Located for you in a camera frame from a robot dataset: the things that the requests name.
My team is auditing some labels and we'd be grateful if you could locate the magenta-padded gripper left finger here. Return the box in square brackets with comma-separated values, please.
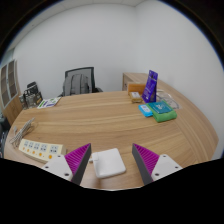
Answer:
[41, 143, 92, 186]

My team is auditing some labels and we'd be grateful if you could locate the black leather armchair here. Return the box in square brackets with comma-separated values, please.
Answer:
[0, 114, 11, 158]

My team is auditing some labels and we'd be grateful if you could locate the grey backpack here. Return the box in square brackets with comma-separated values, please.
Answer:
[63, 73, 90, 96]

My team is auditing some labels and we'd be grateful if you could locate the cream power strip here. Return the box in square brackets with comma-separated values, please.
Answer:
[18, 138, 67, 164]

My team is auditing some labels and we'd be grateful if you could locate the teal flat box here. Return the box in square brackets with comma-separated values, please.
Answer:
[146, 100, 174, 115]

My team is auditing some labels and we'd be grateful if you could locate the grey coiled power cable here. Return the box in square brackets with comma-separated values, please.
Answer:
[8, 117, 37, 149]

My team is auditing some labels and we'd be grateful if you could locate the purple standing card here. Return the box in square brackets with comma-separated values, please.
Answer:
[141, 69, 159, 104]

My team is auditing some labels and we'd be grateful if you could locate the white printed leaflet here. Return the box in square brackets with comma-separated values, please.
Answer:
[36, 96, 62, 110]

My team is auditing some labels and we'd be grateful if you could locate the wooden glass-door cabinet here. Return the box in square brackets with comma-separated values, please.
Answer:
[0, 59, 24, 126]

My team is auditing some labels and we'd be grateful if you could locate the small beige box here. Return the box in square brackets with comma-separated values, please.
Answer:
[129, 91, 144, 104]

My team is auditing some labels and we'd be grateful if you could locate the orange wooden box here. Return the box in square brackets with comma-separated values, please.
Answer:
[126, 82, 147, 96]

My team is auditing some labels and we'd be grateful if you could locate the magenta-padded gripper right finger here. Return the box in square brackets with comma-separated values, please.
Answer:
[131, 143, 183, 186]

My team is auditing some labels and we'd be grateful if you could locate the black mesh office chair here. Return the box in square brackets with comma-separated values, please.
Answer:
[59, 66, 104, 98]

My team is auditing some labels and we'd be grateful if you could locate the clear plastic bag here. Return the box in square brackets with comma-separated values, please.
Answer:
[155, 89, 181, 110]

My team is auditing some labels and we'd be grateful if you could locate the white charger block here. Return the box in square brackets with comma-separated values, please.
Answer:
[89, 147, 127, 179]

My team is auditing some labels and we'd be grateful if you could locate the small blue box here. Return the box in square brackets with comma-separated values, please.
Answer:
[138, 103, 154, 118]

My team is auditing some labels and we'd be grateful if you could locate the low wooden side cabinet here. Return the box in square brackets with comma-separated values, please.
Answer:
[121, 72, 149, 92]

